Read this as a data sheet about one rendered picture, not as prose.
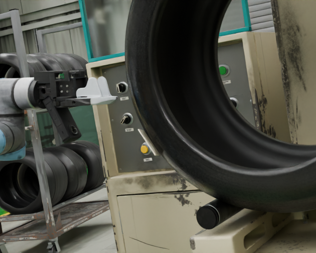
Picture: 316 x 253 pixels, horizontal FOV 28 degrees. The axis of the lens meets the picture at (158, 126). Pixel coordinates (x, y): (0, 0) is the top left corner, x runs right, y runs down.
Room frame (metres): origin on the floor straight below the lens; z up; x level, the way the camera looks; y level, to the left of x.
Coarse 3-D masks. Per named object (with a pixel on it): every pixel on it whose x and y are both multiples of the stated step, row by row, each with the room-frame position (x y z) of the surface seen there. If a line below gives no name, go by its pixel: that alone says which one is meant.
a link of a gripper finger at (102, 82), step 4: (100, 80) 1.39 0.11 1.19; (104, 80) 1.39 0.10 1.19; (100, 84) 1.39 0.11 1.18; (104, 84) 1.39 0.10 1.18; (100, 88) 1.39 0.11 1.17; (104, 88) 1.39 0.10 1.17; (108, 88) 1.38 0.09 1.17; (104, 92) 1.39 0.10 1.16; (108, 92) 1.38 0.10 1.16; (104, 96) 1.38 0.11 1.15; (108, 96) 1.37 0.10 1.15; (112, 96) 1.36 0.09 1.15; (116, 96) 1.36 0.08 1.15
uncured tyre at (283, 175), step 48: (144, 0) 1.17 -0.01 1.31; (192, 0) 1.39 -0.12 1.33; (144, 48) 1.17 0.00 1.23; (192, 48) 1.42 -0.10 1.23; (144, 96) 1.18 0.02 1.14; (192, 96) 1.41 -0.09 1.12; (192, 144) 1.14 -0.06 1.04; (240, 144) 1.38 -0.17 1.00; (288, 144) 1.35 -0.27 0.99; (240, 192) 1.10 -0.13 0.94; (288, 192) 1.06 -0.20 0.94
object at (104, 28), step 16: (80, 0) 2.01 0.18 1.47; (96, 0) 1.98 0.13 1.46; (112, 0) 1.95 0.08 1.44; (128, 0) 1.93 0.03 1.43; (240, 0) 1.75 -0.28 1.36; (96, 16) 1.99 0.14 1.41; (112, 16) 1.96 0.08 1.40; (224, 16) 1.78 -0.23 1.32; (240, 16) 1.75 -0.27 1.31; (96, 32) 1.99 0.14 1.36; (112, 32) 1.96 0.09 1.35; (224, 32) 1.77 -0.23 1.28; (240, 32) 1.75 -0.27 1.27; (96, 48) 2.00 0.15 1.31; (112, 48) 1.97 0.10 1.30
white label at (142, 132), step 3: (138, 129) 1.19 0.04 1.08; (141, 132) 1.20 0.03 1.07; (144, 132) 1.22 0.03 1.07; (141, 135) 1.19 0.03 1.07; (144, 135) 1.20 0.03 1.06; (144, 138) 1.19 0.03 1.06; (147, 138) 1.21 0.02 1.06; (147, 141) 1.19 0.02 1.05; (150, 141) 1.22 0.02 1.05; (147, 144) 1.18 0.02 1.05; (150, 144) 1.20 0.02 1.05; (150, 147) 1.18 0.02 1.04; (153, 147) 1.21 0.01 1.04; (153, 150) 1.19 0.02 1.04; (156, 150) 1.21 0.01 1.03; (153, 153) 1.18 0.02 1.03; (156, 153) 1.20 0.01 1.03
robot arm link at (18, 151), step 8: (0, 120) 1.47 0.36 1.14; (8, 120) 1.47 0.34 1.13; (16, 120) 1.48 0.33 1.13; (24, 120) 1.51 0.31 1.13; (16, 128) 1.47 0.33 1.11; (24, 128) 1.50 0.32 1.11; (16, 136) 1.44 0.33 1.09; (24, 136) 1.50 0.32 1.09; (16, 144) 1.45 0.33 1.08; (24, 144) 1.50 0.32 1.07; (8, 152) 1.44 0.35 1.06; (16, 152) 1.48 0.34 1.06; (24, 152) 1.50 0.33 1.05; (0, 160) 1.48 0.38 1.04; (8, 160) 1.48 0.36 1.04
